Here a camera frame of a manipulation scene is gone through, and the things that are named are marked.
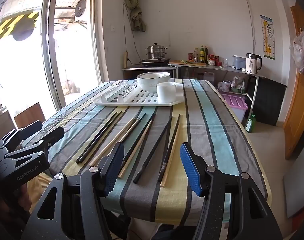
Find white paper bag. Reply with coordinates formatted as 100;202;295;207
231;76;247;90

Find grey panel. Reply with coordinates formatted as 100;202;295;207
283;140;304;218

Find hanging plastic bags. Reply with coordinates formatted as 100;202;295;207
290;26;304;74

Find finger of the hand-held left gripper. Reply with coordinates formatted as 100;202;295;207
0;120;44;153
3;126;65;169

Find pink lid storage bin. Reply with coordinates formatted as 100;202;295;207
221;93;249;122

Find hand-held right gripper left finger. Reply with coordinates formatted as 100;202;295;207
21;142;125;240

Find giraffe wall poster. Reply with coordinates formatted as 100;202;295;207
260;14;276;60

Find stainless steel steamer pot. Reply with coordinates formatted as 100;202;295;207
145;43;168;60

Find wooden cutting board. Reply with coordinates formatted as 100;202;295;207
169;60;208;67

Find steel counter shelf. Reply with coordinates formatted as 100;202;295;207
172;62;259;117

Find white electric kettle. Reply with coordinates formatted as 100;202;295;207
245;53;263;75

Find wooden door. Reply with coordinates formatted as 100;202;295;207
283;2;304;160

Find black induction cooker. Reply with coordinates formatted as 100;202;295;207
139;58;171;67

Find black board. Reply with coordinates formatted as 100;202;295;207
252;76;287;127

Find white cup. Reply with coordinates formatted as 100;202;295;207
156;82;177;104

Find white lidded plastic container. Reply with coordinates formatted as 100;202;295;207
232;54;249;70

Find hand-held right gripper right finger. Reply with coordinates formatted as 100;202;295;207
180;142;284;240

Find white ceramic bowl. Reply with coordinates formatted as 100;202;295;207
136;71;171;92
139;72;165;80

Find striped tablecloth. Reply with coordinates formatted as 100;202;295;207
27;79;271;227

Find wooden chair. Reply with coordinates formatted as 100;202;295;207
13;102;46;129

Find yellow black striped sign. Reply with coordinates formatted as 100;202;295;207
0;12;40;42

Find green plastic bottle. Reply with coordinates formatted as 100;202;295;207
245;114;256;133

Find outdoor air conditioner unit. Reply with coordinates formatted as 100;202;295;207
73;0;88;26

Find olive tied curtain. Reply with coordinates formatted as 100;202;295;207
124;0;147;32

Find white plastic dish rack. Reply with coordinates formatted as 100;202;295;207
92;81;185;107

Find sliding glass door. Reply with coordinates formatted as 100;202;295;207
0;0;110;120

